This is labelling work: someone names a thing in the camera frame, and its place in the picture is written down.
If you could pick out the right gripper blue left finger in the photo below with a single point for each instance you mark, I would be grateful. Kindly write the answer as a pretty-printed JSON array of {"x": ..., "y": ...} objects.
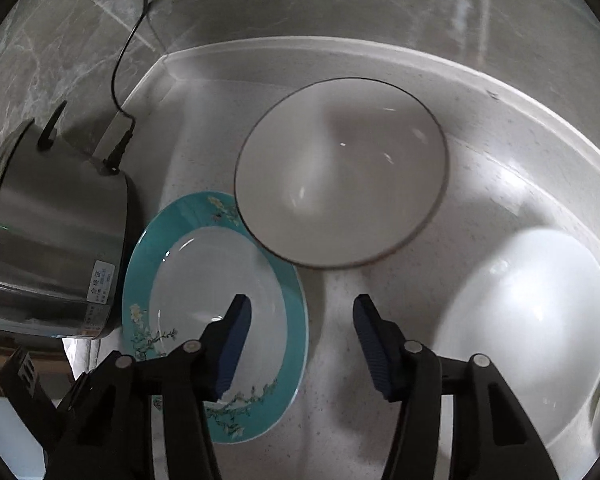
[{"x": 236, "y": 325}]

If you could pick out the large white bowl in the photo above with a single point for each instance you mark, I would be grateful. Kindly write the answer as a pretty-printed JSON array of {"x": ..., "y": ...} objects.
[{"x": 533, "y": 308}]

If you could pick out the stainless steel rice cooker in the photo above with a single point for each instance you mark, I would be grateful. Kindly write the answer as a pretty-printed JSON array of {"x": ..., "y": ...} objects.
[{"x": 64, "y": 236}]

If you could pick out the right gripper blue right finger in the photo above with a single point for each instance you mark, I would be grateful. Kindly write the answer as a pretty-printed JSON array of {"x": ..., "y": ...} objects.
[{"x": 382, "y": 343}]

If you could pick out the teal rim plate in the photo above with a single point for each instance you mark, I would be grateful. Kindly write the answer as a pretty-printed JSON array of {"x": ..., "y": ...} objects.
[{"x": 191, "y": 261}]

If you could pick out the grey white plate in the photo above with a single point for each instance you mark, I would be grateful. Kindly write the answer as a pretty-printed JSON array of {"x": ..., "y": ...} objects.
[{"x": 341, "y": 172}]

